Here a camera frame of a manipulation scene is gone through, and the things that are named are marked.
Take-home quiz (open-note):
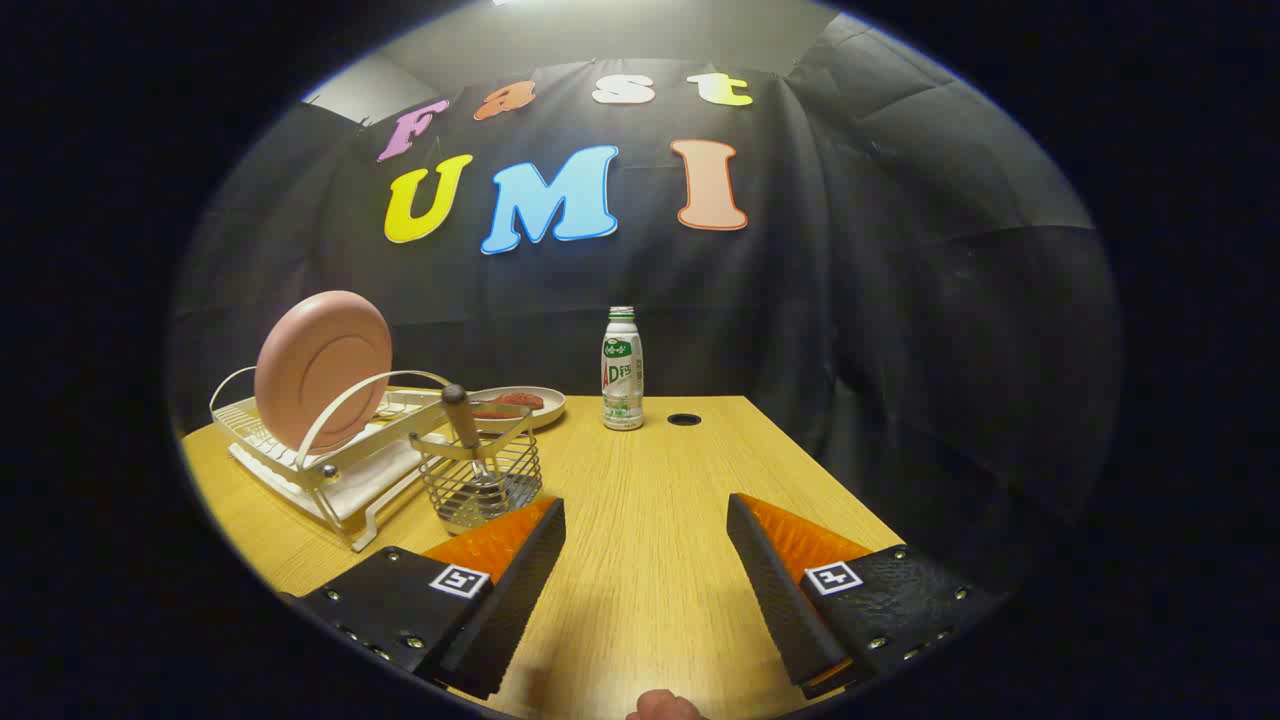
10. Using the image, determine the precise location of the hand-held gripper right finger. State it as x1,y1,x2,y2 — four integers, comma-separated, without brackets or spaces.
726,492,1006,701

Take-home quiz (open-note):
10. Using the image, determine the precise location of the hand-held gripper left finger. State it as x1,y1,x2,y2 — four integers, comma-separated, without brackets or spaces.
295,496,567,701

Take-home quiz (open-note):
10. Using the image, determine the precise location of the metal wire basket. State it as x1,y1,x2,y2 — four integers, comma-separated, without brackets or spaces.
408,405,544,535

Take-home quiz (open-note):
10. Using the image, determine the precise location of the dark-handled metal spoon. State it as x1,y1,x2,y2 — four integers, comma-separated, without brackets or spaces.
441,383,516,506

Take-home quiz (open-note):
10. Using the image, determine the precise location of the white wire dish rack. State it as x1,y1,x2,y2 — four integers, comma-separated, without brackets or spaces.
209,366,481,553

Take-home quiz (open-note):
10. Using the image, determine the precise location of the pink plate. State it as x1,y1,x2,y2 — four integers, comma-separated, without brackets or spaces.
254,290,394,453

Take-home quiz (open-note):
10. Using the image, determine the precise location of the beige round plate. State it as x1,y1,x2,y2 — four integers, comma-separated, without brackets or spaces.
468,386,567,433

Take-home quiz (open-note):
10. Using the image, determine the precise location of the white bottle with green label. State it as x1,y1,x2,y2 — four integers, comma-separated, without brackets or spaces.
601,306,645,432

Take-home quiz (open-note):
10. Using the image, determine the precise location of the black backdrop cloth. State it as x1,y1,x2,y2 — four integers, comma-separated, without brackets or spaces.
165,10,1126,601

